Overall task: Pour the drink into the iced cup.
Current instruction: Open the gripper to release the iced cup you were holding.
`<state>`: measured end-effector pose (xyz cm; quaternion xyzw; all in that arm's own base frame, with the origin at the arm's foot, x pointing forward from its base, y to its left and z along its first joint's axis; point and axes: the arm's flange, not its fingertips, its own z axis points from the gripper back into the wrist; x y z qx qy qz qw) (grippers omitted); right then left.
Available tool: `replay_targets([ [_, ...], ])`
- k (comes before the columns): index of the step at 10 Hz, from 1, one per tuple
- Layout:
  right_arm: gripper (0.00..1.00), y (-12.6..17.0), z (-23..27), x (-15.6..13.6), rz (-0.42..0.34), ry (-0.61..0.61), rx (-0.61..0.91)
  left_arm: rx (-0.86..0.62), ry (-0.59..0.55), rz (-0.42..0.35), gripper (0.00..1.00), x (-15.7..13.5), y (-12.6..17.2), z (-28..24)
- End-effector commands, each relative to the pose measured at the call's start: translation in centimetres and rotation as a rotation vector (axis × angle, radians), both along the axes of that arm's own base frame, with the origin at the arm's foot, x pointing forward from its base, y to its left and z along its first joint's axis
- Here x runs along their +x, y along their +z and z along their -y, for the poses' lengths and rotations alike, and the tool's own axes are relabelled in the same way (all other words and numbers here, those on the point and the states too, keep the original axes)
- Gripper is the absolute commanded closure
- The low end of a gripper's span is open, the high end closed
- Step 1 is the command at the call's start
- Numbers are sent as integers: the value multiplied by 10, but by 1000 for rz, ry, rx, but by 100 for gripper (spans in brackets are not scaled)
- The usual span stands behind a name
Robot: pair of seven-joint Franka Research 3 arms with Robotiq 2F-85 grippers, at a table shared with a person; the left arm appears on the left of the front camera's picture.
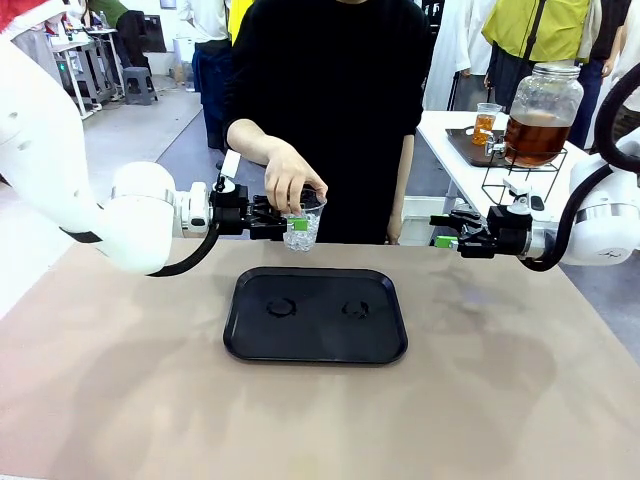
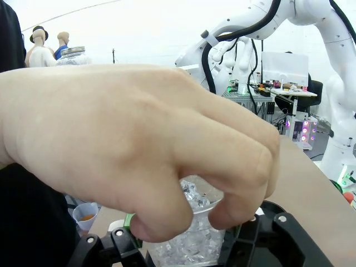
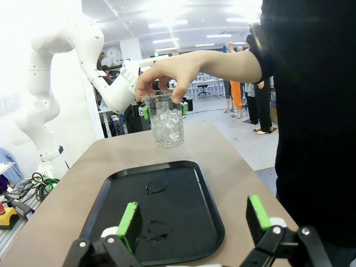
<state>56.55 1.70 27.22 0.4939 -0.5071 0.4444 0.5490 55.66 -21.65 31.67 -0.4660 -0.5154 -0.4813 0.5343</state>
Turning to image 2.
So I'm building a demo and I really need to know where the computer case with lit fans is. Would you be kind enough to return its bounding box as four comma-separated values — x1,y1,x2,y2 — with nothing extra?
285,116,318,150

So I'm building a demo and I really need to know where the person in black shirt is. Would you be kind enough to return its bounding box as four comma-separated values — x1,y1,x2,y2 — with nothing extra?
0,0,84,267

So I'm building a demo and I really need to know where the person's left hand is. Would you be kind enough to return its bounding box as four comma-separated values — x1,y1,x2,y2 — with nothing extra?
0,63,281,244

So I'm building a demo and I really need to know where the mannequin in blue top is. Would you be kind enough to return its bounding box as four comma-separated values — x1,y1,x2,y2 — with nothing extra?
54,31,71,61

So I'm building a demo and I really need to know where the black office chair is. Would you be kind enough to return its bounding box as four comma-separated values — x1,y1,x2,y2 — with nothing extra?
307,80,324,108

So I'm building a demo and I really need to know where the white board panel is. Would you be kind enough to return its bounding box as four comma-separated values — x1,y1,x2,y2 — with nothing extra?
261,51,310,86

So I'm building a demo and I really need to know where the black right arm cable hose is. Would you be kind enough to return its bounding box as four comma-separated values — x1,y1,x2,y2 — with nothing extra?
200,0,356,97

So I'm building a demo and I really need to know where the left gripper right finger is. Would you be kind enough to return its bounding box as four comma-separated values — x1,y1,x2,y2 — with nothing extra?
216,200,334,267

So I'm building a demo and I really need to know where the aluminium frame table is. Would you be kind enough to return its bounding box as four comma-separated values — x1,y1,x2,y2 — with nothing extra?
221,89,275,115

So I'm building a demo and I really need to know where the mannequin with black hat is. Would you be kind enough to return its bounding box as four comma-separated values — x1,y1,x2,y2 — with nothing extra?
24,25,58,68

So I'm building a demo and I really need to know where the white mannequin torso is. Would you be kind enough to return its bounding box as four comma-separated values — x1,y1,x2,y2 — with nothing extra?
210,41,237,72
233,36,255,95

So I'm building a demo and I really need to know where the clear plastic cup with ice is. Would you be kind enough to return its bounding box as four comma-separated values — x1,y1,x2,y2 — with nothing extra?
72,202,99,234
146,175,228,265

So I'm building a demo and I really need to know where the glass drink dispenser jar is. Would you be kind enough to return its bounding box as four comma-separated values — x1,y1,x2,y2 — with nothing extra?
55,46,94,67

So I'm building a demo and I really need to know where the white cluttered desk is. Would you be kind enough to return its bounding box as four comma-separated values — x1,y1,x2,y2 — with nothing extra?
268,82,318,98

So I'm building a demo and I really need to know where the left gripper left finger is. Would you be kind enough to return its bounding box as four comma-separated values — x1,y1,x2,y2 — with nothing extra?
68,213,148,267

